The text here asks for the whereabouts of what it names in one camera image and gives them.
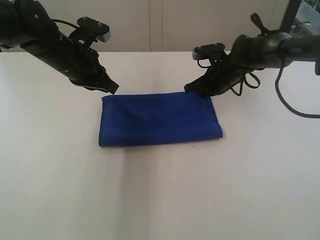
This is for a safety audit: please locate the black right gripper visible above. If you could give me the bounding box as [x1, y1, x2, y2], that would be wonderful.
[184, 34, 261, 98]

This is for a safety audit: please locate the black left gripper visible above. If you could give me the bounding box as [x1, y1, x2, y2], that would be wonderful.
[20, 14, 119, 94]

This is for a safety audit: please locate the blue towel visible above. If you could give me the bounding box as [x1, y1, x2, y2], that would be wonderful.
[98, 92, 223, 147]

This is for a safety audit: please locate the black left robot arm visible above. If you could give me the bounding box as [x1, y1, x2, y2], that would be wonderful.
[0, 0, 119, 94]

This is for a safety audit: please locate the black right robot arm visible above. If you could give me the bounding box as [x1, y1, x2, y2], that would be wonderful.
[184, 32, 320, 97]

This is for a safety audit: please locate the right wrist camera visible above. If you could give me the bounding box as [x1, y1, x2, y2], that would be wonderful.
[192, 43, 227, 69]

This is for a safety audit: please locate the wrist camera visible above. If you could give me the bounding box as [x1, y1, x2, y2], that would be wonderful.
[192, 43, 227, 69]
[68, 16, 111, 49]

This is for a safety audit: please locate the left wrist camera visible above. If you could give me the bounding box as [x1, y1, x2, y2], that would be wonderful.
[68, 16, 111, 49]

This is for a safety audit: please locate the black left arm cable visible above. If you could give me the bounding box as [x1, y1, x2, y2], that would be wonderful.
[52, 19, 78, 31]

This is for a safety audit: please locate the window with dark frame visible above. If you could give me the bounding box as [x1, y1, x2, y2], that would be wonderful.
[280, 0, 320, 38]

